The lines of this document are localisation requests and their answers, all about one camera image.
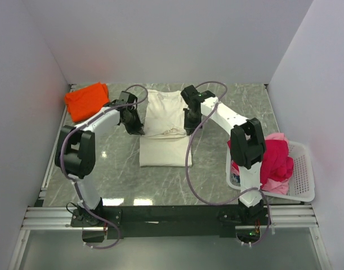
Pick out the cream white t shirt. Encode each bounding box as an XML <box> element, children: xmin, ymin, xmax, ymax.
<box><xmin>139</xmin><ymin>89</ymin><xmax>192</xmax><ymax>167</ymax></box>

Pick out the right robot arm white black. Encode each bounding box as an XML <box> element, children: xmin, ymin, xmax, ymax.
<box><xmin>181</xmin><ymin>85</ymin><xmax>266</xmax><ymax>224</ymax></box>

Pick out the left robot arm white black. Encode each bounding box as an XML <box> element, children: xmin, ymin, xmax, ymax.
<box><xmin>55</xmin><ymin>90</ymin><xmax>146</xmax><ymax>226</ymax></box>

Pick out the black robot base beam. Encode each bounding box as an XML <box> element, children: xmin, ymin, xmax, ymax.
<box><xmin>70</xmin><ymin>205</ymin><xmax>269</xmax><ymax>242</ymax></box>

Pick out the folded orange t shirt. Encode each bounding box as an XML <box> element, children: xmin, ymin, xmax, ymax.
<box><xmin>64</xmin><ymin>82</ymin><xmax>110</xmax><ymax>123</ymax></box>

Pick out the light pink t shirt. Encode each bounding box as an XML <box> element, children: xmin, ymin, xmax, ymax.
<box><xmin>230</xmin><ymin>133</ymin><xmax>291</xmax><ymax>196</ymax></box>

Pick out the white plastic laundry basket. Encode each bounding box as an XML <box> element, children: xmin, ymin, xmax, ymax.
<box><xmin>225</xmin><ymin>140</ymin><xmax>316</xmax><ymax>204</ymax></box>

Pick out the aluminium frame rail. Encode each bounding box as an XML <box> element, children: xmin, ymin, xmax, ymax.
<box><xmin>21</xmin><ymin>207</ymin><xmax>72</xmax><ymax>231</ymax></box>

